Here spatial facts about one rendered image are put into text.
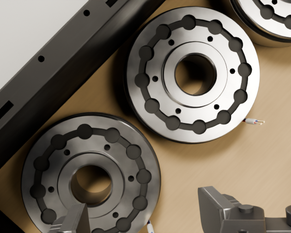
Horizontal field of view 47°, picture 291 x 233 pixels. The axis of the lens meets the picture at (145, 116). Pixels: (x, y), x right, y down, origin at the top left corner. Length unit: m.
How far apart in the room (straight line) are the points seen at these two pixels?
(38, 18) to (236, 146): 0.27
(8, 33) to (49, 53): 0.26
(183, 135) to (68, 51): 0.11
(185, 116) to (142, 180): 0.06
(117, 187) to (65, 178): 0.04
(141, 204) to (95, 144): 0.06
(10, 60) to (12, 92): 0.25
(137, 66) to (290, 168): 0.16
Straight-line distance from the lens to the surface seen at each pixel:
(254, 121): 0.25
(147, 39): 0.25
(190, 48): 0.25
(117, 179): 0.24
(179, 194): 0.29
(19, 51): 0.43
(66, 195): 0.25
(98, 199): 0.26
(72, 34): 0.18
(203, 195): 0.16
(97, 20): 0.18
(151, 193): 0.25
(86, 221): 0.16
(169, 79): 0.24
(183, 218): 0.30
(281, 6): 0.28
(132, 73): 0.24
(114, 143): 0.24
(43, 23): 0.42
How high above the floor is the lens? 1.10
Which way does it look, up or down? 85 degrees down
